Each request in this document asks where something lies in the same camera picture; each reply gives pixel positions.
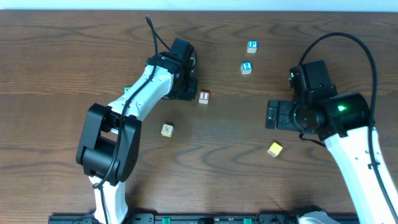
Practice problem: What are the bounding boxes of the red letter I block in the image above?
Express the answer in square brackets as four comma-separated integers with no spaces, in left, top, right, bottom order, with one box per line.
[198,91,210,105]

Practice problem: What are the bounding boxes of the blue number 2 block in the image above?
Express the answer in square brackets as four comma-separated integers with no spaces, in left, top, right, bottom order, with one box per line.
[241,62,252,75]

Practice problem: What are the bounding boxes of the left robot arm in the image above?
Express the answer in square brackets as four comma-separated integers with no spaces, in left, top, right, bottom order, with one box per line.
[76,38,197,223]

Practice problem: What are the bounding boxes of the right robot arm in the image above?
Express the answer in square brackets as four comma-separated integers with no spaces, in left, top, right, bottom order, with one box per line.
[266,60,397,223]

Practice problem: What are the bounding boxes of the green letter R block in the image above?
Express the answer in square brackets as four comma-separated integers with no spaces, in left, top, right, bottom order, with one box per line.
[123,86,131,93]

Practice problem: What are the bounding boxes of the blue letter P block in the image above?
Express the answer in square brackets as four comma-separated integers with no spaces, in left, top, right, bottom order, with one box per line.
[247,40,258,54]

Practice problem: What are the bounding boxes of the wooden block with drawing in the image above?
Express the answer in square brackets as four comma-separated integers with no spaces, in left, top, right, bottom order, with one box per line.
[161,124,174,138]

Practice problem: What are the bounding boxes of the yellow wooden block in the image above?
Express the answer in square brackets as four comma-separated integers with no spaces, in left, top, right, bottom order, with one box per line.
[267,142,283,157]

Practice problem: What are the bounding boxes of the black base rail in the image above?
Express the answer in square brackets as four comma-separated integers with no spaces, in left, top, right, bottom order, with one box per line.
[48,212,364,224]

